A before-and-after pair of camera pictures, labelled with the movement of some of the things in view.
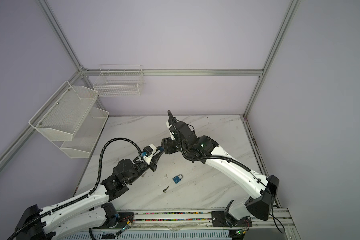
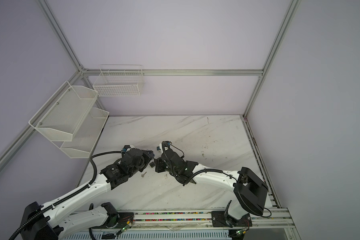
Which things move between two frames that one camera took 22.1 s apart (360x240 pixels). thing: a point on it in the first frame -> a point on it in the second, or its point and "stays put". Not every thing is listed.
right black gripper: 165,144 -> 158,165
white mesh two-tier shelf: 68,120 stays put
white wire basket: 115,80 stays put
